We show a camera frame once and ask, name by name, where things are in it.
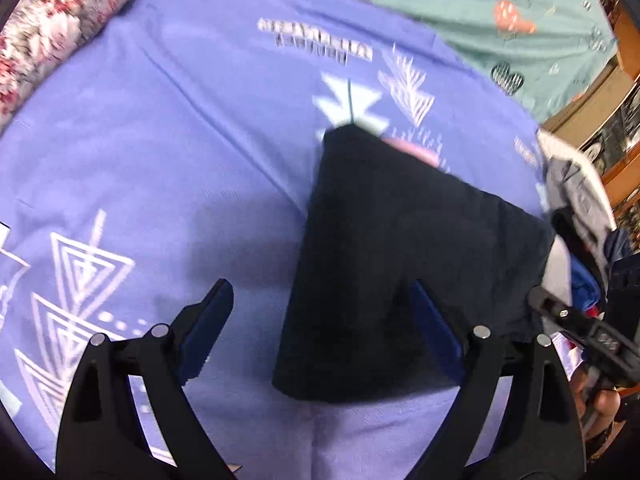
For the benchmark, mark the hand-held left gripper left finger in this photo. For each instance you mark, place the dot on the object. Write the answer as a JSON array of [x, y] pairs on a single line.
[[207, 330]]

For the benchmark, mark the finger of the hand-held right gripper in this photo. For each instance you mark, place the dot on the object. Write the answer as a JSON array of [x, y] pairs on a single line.
[[557, 307]]

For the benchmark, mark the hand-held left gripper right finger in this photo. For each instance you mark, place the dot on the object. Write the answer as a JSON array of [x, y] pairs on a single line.
[[435, 332]]

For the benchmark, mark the dark navy pants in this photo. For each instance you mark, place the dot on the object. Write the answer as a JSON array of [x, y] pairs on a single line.
[[400, 240]]

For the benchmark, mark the person's right hand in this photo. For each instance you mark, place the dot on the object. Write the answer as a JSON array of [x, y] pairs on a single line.
[[602, 410]]

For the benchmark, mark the blue garment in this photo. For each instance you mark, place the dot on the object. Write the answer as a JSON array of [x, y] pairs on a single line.
[[585, 280]]

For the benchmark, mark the black garment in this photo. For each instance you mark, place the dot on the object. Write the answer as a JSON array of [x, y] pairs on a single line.
[[575, 235]]

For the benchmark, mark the dark decorated cabinet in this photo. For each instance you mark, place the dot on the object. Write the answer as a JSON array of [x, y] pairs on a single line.
[[617, 135]]

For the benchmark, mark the purple printed bed sheet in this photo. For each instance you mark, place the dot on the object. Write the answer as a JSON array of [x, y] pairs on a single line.
[[150, 135]]

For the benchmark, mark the wooden bed headboard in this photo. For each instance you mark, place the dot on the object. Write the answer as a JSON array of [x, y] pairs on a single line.
[[580, 105]]

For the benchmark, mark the green heart printed sheet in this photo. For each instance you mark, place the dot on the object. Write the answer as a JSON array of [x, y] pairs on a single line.
[[450, 10]]

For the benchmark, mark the floral bolster pillow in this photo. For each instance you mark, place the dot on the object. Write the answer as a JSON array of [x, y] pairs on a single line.
[[50, 25]]

